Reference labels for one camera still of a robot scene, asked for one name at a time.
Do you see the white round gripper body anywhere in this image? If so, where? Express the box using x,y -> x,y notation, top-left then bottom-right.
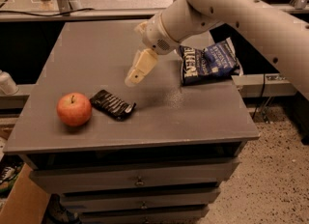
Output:
134,12 -> 180,55

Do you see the bottom grey drawer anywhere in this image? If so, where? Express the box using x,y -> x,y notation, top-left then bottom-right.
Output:
80,205 -> 209,224

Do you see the grey drawer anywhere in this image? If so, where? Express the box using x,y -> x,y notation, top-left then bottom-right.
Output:
30,158 -> 239,194
80,205 -> 209,224
61,187 -> 220,212

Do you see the middle grey drawer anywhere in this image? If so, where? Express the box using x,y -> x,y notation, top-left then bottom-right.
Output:
61,187 -> 220,212

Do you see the blue chip bag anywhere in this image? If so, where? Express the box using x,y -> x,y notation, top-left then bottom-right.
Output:
177,38 -> 243,86

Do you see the grey cylinder at left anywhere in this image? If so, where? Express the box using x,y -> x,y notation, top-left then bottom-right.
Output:
0,70 -> 18,95

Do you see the grey drawer cabinet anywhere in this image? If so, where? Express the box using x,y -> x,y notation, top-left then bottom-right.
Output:
5,20 -> 259,224

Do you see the top grey drawer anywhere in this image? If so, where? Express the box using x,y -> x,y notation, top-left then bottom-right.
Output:
30,158 -> 239,194

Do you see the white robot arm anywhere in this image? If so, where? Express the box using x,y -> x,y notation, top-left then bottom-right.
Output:
125,0 -> 309,98

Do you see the colourful package on floor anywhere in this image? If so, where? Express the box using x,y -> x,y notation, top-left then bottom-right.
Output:
0,156 -> 23,195

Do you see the black cable on rail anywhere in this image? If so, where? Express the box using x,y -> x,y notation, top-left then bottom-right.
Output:
0,7 -> 95,17

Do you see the red apple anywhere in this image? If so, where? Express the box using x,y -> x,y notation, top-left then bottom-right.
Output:
56,93 -> 92,126

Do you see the grey metal rail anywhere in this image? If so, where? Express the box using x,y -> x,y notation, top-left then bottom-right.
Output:
0,3 -> 309,23

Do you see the black hanging cable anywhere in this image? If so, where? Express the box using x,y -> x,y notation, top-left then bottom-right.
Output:
251,72 -> 267,120

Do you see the cardboard box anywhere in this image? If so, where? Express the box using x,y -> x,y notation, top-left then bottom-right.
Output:
0,164 -> 50,224

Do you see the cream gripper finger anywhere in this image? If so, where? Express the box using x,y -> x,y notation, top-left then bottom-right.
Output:
129,50 -> 141,71
125,48 -> 157,87

